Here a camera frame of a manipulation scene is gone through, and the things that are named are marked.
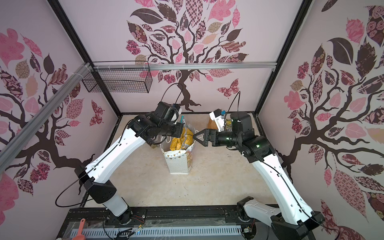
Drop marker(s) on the yellow green snack packet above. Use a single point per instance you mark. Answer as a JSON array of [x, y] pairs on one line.
[[228, 126]]

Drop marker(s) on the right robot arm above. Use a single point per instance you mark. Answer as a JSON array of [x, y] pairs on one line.
[[293, 219]]

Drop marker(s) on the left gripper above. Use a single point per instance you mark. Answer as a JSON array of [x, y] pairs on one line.
[[178, 128]]

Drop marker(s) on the white patterned paper bag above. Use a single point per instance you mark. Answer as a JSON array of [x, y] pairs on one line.
[[179, 162]]

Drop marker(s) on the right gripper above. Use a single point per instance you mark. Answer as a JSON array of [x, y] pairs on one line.
[[207, 133]]

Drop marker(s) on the pink plastic scoop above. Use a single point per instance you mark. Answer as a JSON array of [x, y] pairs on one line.
[[79, 235]]

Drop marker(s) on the back aluminium rail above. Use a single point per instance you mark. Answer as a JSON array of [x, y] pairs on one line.
[[198, 66]]

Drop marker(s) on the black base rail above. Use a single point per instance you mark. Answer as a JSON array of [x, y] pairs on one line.
[[186, 216]]

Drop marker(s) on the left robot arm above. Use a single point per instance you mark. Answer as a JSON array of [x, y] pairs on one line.
[[143, 129]]

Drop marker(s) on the left aluminium rail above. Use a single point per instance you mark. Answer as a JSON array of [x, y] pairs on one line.
[[12, 149]]

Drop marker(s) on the orange snack packet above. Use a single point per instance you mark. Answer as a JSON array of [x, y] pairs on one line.
[[212, 125]]

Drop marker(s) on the aluminium rail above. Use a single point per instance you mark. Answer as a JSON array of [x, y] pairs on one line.
[[12, 149], [198, 66]]

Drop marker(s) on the white slotted cable duct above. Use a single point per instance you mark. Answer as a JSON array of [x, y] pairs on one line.
[[162, 232]]

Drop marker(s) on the black wire basket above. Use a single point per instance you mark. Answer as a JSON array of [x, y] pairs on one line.
[[119, 77]]

